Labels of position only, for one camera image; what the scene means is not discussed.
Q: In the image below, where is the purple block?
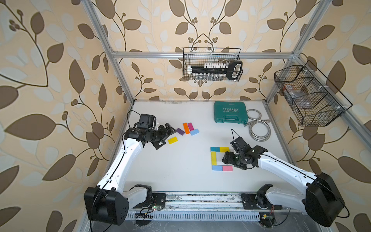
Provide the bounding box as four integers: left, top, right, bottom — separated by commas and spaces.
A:
176, 128, 185, 136

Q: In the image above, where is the pink block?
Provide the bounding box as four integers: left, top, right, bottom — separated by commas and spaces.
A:
222, 165, 233, 172

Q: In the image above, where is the large yellow block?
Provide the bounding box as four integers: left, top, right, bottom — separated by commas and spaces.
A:
168, 137, 178, 144

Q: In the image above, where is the small yellow block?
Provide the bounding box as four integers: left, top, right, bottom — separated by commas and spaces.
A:
219, 147, 230, 154

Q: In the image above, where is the long yellow block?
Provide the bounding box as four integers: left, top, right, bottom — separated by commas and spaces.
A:
211, 151, 217, 165

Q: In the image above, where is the teal block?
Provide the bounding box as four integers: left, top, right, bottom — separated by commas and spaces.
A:
210, 147, 220, 152

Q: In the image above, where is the light blue block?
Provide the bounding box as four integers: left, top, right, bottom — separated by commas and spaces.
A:
212, 165, 223, 171
190, 129, 200, 136

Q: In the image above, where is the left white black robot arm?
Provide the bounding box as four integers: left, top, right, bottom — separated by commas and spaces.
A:
84, 114, 176, 225

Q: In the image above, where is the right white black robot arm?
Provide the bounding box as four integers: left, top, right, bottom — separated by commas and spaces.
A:
222, 137, 346, 227

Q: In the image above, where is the orange block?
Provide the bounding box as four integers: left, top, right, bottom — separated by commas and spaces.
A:
183, 123, 190, 134

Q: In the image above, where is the magenta block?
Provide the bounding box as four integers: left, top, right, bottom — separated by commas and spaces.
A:
187, 123, 194, 132

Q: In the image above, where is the light blue tilted block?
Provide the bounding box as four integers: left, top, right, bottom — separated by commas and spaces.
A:
190, 129, 200, 136

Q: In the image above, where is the green plastic tool case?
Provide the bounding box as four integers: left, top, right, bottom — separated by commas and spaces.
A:
214, 101, 248, 124

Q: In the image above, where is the black white tool in basket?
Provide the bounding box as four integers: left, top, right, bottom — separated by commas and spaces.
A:
185, 61, 243, 82

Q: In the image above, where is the plastic bag in basket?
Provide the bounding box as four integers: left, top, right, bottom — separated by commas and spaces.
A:
285, 85, 312, 108

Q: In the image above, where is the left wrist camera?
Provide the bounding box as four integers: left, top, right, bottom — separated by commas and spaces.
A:
135, 114, 157, 130

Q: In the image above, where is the coiled metal hose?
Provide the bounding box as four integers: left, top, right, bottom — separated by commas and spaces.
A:
244, 109, 271, 142

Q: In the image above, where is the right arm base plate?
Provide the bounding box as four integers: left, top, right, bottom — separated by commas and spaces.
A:
241, 193, 283, 210

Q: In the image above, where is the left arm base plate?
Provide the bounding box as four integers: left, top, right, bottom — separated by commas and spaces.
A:
130, 192, 166, 211

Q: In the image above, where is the aluminium frame rail front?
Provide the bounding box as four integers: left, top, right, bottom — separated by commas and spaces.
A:
84, 190, 326, 214

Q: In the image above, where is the black wire basket back wall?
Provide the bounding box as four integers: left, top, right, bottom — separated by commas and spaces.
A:
182, 47, 243, 82

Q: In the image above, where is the black wire basket wall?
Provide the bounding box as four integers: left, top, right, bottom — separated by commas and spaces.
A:
274, 61, 353, 127
182, 47, 243, 82

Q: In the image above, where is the black wire basket right wall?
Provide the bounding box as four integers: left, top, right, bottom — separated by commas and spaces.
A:
274, 61, 353, 127

